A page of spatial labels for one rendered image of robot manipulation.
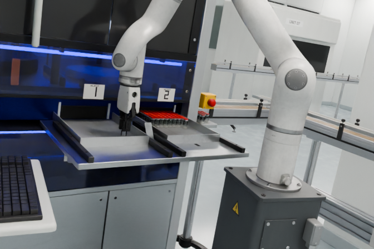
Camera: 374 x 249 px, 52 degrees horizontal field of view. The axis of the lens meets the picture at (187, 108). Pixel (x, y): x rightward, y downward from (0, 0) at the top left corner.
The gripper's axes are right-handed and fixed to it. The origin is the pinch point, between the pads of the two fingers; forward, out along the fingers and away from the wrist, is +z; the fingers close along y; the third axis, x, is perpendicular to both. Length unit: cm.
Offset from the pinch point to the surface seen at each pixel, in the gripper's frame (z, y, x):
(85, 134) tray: 5.5, 7.1, 11.9
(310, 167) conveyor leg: 27, 3, -122
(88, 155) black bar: 4.1, -19.6, 20.8
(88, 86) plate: -10.3, 18.9, 8.4
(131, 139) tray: 3.7, -6.8, 0.3
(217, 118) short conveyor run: 5, 30, -69
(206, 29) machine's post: -40, 19, -44
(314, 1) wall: -154, 476, -680
